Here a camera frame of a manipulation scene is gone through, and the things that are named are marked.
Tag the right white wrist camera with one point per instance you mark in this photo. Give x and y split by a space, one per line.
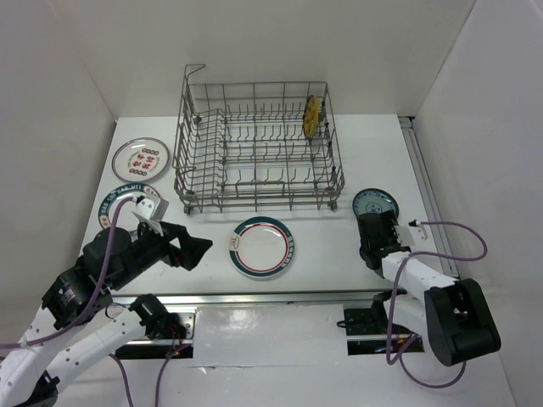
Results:
411 235

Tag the blue patterned small plate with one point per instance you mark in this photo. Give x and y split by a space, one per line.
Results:
374 201

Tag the green red rimmed white plate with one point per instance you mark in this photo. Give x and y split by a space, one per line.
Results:
261 248

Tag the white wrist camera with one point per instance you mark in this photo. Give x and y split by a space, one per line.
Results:
150 210
411 235

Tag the grey wire dish rack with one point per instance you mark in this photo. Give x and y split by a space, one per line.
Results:
241 145

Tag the aluminium rail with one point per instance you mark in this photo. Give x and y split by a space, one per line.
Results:
418 194
238 299

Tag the aluminium front rail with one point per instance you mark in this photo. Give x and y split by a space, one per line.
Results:
238 299

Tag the green rim lettered plate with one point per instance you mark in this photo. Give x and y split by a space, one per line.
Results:
126 220

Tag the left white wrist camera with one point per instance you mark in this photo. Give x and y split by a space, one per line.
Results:
150 210

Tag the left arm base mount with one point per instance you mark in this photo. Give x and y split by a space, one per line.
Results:
175 341

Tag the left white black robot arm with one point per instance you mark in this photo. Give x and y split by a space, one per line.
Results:
43 363

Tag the white plate red characters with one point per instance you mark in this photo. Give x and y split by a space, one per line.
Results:
140 160

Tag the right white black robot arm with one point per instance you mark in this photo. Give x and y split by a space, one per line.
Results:
451 314

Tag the aluminium right side rail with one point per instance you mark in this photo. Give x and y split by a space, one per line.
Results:
418 194

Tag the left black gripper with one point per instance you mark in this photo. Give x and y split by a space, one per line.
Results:
188 254

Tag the yellow patterned small plate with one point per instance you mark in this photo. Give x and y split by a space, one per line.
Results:
310 117

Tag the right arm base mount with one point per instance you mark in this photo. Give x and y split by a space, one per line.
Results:
366 333

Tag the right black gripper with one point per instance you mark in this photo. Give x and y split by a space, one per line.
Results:
389 225

